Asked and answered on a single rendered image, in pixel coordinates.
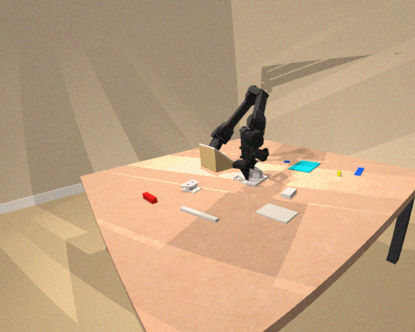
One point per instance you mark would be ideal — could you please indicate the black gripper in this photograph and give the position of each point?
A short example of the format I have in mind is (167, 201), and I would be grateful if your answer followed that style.
(247, 163)

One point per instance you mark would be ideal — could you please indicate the white flat bar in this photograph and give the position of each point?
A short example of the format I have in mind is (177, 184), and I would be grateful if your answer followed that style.
(203, 215)

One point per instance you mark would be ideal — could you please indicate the blue flat rectangular block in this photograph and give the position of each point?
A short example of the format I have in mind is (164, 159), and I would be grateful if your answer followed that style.
(359, 171)

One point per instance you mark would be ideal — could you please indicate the cyan flat square plate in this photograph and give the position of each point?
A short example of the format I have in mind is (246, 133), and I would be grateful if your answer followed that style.
(304, 166)

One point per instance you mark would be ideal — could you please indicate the red rectangular block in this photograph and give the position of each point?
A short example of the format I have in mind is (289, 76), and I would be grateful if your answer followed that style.
(150, 198)

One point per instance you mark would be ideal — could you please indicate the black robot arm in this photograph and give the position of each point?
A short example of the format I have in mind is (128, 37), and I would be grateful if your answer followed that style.
(255, 122)

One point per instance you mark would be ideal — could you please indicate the small white rectangular block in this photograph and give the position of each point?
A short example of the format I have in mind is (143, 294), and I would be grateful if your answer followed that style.
(288, 193)

